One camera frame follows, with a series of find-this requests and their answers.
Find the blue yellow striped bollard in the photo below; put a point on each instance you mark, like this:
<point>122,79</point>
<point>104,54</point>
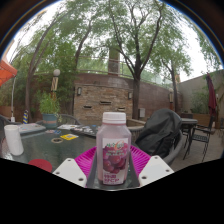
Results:
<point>25,117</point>

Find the green plant in teal pot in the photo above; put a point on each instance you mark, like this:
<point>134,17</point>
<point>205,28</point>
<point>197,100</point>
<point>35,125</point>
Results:
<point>49,106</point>

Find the green leafy tree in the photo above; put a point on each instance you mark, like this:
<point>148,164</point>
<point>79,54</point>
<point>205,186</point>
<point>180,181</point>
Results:
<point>29,90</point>
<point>175,93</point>
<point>135,100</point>

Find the closed maroon patio umbrella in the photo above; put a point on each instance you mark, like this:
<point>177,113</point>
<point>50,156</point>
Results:
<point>212,96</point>

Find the black metal patio chair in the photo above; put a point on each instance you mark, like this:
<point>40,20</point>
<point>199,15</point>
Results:
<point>201,136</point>

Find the round dark patio table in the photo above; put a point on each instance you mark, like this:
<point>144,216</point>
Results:
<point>189,121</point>

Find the yellow card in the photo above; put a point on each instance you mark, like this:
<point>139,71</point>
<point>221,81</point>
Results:
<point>69,136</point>

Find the white cup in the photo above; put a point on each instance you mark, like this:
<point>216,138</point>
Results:
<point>14,140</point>

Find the black laptop with stickers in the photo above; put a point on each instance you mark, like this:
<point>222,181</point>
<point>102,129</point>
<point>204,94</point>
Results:
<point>87,130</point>

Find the flat round red coaster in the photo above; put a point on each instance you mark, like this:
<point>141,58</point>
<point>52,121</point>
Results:
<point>40,164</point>

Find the black wall lantern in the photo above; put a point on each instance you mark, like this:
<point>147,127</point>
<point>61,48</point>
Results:
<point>79,91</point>
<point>130,95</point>

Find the black backpack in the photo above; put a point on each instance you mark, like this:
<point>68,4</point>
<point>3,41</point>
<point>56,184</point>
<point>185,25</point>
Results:
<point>160,131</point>

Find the globe-topped lamp post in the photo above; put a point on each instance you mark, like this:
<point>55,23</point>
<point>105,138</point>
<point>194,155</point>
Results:
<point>55,83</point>

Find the grey wall box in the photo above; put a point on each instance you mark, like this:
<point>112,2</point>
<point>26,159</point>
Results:
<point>142,112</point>

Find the orange canopy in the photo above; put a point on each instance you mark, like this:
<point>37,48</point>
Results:
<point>6,70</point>

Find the pink juice bottle white cap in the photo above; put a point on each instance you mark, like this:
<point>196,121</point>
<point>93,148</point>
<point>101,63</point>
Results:
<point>113,150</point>

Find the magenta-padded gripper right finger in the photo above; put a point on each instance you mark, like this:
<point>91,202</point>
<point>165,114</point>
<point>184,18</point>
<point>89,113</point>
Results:
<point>155,168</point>

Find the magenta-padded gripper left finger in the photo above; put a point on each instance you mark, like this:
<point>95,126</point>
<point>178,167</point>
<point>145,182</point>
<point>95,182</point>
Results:
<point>70,170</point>

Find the silver laptop with stickers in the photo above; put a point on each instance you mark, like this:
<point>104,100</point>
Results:
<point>32,128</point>

